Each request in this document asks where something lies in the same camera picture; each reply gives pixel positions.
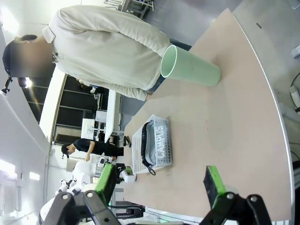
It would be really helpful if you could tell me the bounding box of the dark glass partition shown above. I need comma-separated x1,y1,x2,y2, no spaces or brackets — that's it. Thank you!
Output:
53,74,109,144

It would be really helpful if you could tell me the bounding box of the white perforated plastic basket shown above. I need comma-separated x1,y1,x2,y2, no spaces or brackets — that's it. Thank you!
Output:
132,114,173,175

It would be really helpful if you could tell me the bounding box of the person's left forearm cream sleeve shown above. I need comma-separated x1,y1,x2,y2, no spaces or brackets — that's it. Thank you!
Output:
114,21,171,56

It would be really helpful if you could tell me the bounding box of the white power strip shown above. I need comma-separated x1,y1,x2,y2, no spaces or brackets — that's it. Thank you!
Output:
290,85,300,102

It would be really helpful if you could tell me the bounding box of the grey pencil case black zipper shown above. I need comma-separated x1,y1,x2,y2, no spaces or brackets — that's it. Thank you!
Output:
140,120,165,176

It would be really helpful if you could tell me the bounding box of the person's right forearm cream sleeve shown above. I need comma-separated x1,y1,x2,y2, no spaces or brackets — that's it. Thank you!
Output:
110,81,149,102

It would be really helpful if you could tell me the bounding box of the white desk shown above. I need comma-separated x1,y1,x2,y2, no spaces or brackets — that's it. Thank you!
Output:
104,90,123,143

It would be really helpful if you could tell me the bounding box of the bystander in black clothes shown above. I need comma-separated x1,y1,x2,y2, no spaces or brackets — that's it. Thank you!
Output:
60,138,125,162

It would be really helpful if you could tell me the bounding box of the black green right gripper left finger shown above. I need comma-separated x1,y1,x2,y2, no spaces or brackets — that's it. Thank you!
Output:
43,163,122,225

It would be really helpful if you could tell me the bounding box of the metal frame rack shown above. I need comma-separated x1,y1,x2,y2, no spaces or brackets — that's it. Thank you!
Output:
120,0,155,18

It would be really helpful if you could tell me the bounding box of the person in cream sweater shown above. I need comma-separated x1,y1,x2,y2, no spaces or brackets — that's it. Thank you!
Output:
2,4,192,101

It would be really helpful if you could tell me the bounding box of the light green plastic cup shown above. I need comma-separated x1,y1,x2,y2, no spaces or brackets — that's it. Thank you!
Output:
160,45,222,88

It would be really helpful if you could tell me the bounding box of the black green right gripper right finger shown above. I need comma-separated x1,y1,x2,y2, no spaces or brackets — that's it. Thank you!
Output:
202,165,274,225

